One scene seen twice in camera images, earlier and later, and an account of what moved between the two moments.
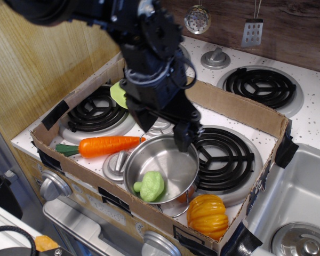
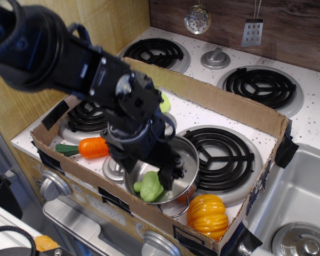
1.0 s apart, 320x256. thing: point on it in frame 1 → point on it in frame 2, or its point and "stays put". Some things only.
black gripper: (155, 85) → (129, 144)
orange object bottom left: (44, 243) stays put
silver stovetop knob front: (113, 166) stays put
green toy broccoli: (151, 187) stays put
